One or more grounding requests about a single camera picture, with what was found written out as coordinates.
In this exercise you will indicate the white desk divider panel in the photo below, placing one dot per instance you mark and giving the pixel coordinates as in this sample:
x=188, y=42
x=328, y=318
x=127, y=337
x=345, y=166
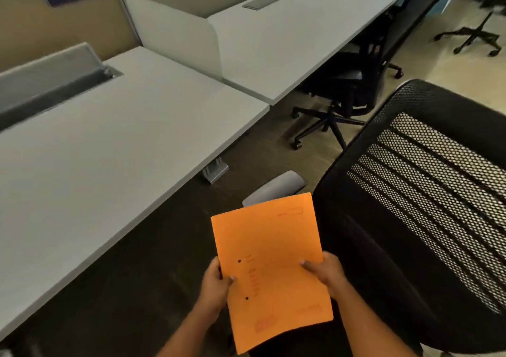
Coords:
x=174, y=32

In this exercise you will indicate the black mesh office chair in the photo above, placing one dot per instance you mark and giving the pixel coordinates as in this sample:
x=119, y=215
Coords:
x=419, y=218

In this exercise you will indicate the person's left forearm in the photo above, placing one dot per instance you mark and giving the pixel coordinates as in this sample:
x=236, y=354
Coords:
x=185, y=333

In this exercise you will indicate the person's left thumb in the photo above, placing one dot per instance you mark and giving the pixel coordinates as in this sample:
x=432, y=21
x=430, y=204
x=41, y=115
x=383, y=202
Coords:
x=228, y=282

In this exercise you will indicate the black chair base with casters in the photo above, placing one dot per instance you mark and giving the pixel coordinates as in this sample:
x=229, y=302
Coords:
x=472, y=36

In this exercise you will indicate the person's left hand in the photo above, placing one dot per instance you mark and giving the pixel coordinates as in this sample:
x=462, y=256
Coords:
x=214, y=289

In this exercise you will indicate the person's right thumb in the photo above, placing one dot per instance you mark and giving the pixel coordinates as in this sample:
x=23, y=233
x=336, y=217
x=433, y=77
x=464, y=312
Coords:
x=310, y=266

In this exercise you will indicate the grey desk leg foot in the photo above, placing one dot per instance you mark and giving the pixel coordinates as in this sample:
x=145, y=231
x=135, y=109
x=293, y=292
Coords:
x=274, y=188
x=215, y=169

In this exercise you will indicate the orange paper folder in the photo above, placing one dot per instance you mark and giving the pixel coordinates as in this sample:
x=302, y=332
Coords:
x=268, y=269

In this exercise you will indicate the person's right forearm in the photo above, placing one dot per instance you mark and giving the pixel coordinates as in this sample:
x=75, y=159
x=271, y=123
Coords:
x=367, y=321

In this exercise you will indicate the white office desk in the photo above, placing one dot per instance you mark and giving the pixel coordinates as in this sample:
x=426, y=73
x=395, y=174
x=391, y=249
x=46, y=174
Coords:
x=300, y=32
x=102, y=159

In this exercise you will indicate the tan partition panel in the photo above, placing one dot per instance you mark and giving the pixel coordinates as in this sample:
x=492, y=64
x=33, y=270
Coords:
x=59, y=28

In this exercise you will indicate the person's right hand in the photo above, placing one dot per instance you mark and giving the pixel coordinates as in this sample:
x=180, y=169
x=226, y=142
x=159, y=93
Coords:
x=326, y=272

